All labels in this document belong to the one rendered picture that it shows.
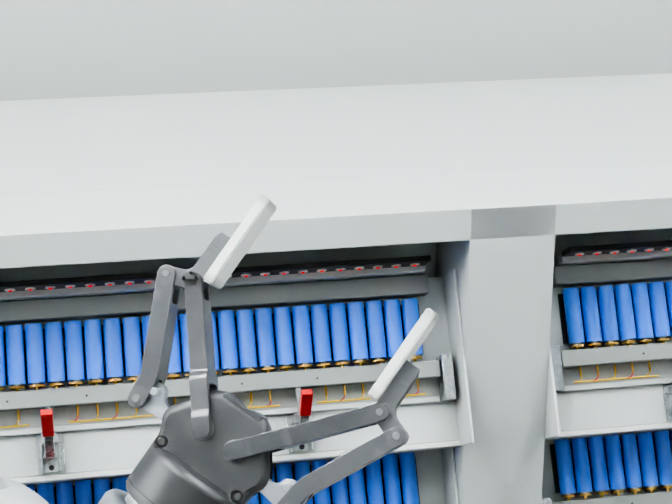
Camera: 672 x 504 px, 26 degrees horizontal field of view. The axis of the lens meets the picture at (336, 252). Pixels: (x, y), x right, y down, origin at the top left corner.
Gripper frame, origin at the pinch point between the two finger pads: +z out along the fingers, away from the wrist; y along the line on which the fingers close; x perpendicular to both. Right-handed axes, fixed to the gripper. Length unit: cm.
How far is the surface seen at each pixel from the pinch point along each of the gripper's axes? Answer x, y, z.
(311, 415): 61, 6, -13
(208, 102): 91, 46, 12
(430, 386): 66, -3, -3
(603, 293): 70, -13, 17
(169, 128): 78, 44, 5
